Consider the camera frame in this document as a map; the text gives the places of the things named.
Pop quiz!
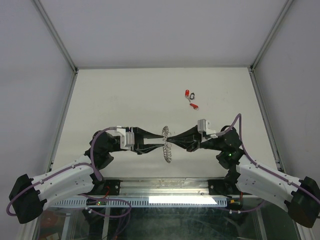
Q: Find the aluminium mounting rail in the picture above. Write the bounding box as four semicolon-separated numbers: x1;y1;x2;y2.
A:
104;177;224;198

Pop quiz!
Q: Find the white slotted cable duct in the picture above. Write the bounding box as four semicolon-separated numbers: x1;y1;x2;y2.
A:
53;195;227;208

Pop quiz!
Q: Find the red handled key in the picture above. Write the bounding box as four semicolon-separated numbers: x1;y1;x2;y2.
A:
184;89;191;102

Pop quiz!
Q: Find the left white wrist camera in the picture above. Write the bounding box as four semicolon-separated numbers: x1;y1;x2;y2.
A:
114;126;135;151

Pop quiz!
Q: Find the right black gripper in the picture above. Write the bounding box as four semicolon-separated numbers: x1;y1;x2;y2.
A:
166;124;224;153

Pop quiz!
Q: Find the red key tag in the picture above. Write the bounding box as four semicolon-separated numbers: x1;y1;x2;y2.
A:
189;103;199;110

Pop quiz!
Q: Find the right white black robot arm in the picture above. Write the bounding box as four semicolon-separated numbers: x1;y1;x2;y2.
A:
167;125;320;228

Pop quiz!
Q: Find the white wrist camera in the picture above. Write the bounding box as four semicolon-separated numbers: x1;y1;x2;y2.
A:
114;126;135;151
197;119;218;139

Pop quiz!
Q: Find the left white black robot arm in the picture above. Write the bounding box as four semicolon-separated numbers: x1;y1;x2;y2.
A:
6;126;163;224

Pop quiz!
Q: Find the metal disc with key rings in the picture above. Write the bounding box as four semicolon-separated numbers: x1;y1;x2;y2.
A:
161;125;172;164

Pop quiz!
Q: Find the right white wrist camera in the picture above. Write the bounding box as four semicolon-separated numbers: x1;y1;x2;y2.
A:
197;119;218;139

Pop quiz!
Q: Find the black white key tag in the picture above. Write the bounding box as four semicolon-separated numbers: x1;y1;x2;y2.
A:
190;92;195;100

